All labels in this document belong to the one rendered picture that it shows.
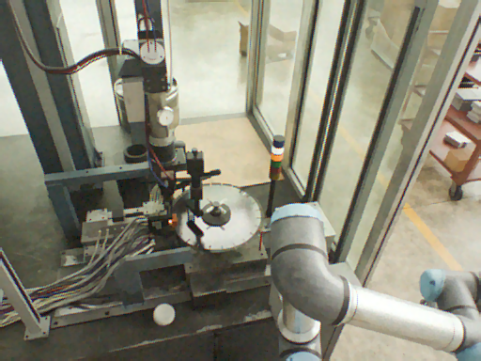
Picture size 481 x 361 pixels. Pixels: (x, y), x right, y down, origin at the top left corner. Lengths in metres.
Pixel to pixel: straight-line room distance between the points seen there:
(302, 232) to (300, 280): 0.10
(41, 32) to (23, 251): 0.83
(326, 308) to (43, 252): 1.22
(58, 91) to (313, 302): 1.26
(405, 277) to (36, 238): 2.08
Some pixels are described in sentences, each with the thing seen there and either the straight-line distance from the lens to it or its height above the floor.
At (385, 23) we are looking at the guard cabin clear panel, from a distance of 1.18.
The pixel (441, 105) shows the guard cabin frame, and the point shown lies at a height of 1.53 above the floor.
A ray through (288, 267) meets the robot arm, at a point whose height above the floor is 1.37.
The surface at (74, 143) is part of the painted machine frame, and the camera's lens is 1.76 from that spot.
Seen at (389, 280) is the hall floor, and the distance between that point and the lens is 2.59.
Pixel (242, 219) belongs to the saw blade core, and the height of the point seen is 0.95.
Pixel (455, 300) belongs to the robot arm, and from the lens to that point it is 0.98.
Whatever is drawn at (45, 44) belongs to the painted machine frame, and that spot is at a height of 1.42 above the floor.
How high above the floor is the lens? 1.95
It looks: 41 degrees down
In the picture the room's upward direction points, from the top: 3 degrees clockwise
